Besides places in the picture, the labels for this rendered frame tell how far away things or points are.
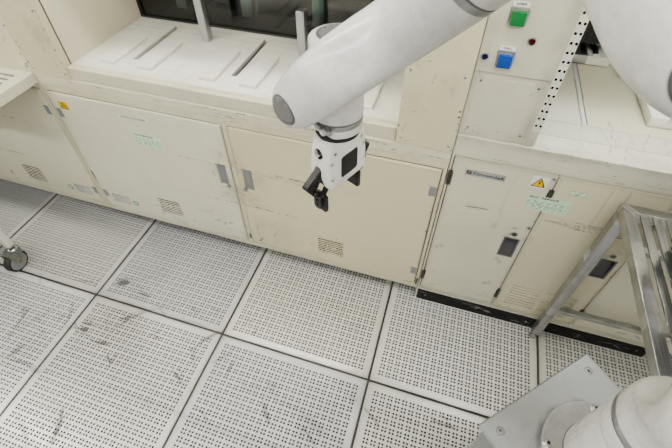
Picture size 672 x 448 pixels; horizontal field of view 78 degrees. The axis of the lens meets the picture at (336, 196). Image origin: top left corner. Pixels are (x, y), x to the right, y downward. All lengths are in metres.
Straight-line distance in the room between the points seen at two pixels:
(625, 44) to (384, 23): 0.25
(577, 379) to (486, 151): 0.60
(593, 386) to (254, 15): 1.54
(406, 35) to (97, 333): 1.75
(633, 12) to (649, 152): 1.05
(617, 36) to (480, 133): 0.88
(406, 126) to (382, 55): 0.72
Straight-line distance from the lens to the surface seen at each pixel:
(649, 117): 1.48
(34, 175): 2.52
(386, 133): 1.26
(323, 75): 0.52
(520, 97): 1.16
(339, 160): 0.71
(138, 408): 1.80
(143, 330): 1.93
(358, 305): 1.82
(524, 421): 0.92
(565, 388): 0.98
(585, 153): 1.29
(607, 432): 0.79
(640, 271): 1.22
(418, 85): 1.15
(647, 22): 0.35
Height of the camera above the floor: 1.59
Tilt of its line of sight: 46 degrees down
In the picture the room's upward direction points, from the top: straight up
